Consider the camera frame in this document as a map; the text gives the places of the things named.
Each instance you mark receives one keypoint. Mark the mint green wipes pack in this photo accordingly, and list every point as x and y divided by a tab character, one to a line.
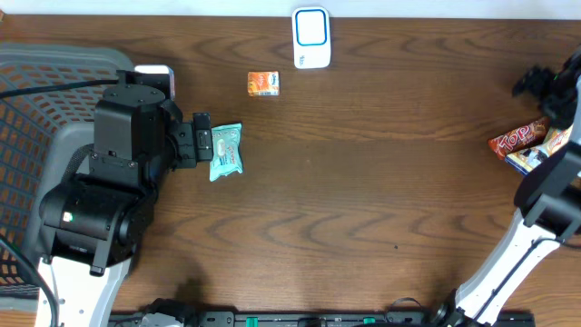
226	159

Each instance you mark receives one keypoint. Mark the orange Top chocolate bar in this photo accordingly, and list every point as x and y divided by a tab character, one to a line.
519	138

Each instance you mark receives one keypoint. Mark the orange snack packet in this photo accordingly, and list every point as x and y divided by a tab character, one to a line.
263	83

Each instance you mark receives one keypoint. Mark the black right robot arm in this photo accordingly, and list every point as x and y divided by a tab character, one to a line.
547	208

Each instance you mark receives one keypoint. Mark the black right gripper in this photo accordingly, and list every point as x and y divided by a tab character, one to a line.
531	81

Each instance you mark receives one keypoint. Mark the cream snack chips bag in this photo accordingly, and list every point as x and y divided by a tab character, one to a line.
526	160

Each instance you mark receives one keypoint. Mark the white barcode scanner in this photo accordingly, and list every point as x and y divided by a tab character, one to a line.
311	37

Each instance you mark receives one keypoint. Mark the grey plastic shopping basket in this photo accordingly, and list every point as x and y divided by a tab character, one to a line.
40	132

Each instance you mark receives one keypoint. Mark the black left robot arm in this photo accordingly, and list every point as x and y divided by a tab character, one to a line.
94	219

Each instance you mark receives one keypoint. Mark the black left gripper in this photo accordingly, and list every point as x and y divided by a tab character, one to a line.
185	157

